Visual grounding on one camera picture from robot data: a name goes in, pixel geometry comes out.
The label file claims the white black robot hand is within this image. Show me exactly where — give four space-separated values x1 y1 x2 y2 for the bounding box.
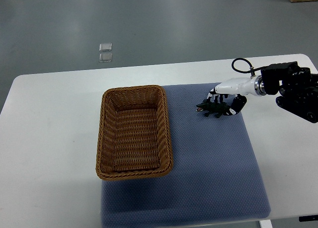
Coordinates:
206 76 266 116

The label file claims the dark green toy crocodile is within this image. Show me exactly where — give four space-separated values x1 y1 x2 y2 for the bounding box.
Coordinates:
196 99 230 118

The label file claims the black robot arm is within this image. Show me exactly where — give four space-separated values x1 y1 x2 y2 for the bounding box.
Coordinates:
260 62 318 123

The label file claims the brown wicker basket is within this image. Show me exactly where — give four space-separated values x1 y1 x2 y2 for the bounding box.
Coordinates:
95 85 173 181

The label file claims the blue textured mat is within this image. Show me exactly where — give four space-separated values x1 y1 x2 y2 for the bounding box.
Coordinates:
100 83 271 228

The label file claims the white table leg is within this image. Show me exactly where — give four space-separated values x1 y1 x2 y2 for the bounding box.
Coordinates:
259 220 273 228

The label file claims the lower floor socket plate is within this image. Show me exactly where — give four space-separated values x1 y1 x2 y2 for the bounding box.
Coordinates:
99 52 113 63

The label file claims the floor socket plate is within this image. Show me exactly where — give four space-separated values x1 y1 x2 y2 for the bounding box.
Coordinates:
99 52 113 63
99 43 112 52

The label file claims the upper floor socket plate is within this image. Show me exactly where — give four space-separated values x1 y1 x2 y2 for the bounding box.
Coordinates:
99 43 112 52

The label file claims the black table control panel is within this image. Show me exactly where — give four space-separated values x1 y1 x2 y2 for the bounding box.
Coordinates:
299 215 318 222

